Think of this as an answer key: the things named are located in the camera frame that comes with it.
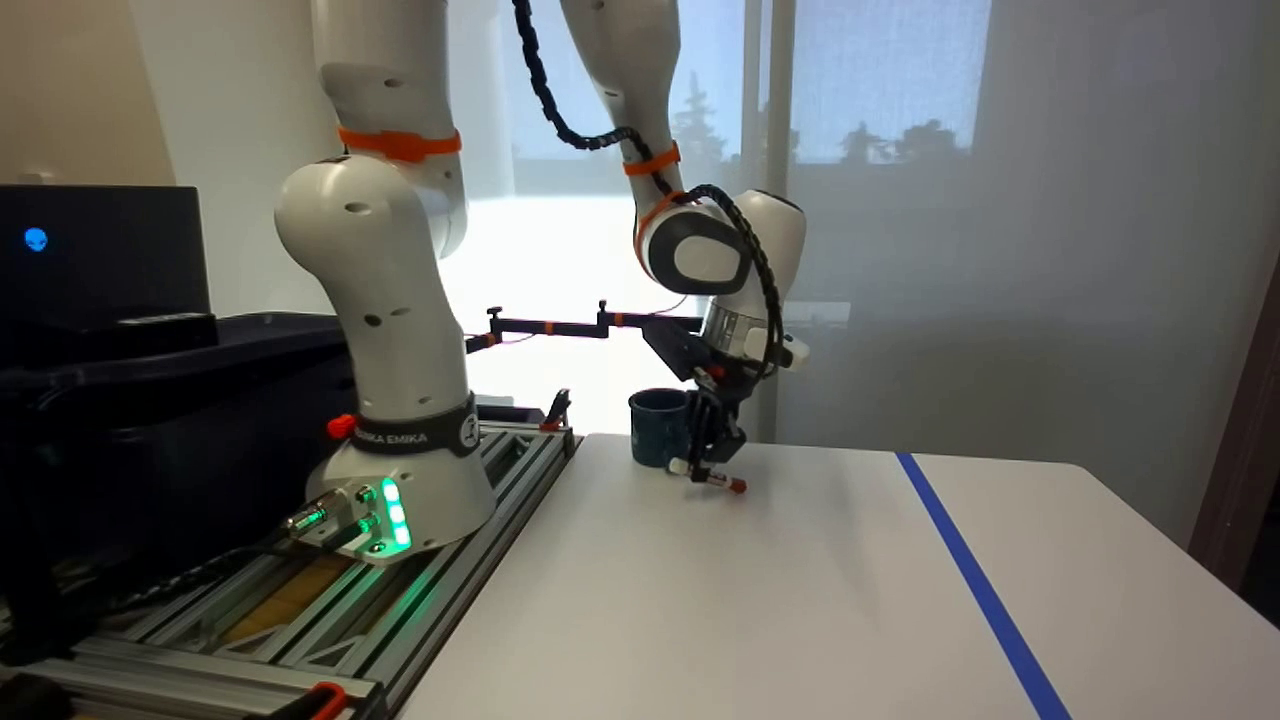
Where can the aluminium rail mounting frame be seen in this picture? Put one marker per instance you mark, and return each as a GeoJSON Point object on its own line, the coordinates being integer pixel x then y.
{"type": "Point", "coordinates": [403, 603]}

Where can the long blue tape strip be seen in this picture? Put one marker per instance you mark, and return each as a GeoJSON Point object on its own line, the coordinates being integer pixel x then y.
{"type": "Point", "coordinates": [981, 580]}

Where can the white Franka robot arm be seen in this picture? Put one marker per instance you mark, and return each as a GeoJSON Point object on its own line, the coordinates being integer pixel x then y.
{"type": "Point", "coordinates": [386, 293]}

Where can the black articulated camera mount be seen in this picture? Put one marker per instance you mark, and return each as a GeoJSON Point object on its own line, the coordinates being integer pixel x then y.
{"type": "Point", "coordinates": [562, 327]}

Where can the black computer monitor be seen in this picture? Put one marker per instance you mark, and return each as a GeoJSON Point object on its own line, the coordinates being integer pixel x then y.
{"type": "Point", "coordinates": [103, 263]}

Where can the red round knob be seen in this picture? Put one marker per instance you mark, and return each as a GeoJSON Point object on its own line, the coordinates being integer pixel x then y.
{"type": "Point", "coordinates": [343, 430]}

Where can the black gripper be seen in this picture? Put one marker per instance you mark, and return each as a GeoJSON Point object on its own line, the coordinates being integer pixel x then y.
{"type": "Point", "coordinates": [729, 384]}

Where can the translucent window blind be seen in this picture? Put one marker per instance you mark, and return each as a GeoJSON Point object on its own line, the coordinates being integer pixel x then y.
{"type": "Point", "coordinates": [1067, 243]}

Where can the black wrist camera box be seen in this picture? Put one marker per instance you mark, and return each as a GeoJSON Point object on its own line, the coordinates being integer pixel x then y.
{"type": "Point", "coordinates": [673, 348]}

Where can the dark ceramic mug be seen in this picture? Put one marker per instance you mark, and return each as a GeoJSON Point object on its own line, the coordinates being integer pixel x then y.
{"type": "Point", "coordinates": [657, 424]}

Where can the black equipment cabinet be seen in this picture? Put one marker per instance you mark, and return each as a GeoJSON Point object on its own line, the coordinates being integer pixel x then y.
{"type": "Point", "coordinates": [162, 440]}

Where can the red frame clamp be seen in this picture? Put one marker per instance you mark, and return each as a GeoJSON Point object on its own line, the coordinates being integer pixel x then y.
{"type": "Point", "coordinates": [329, 700]}

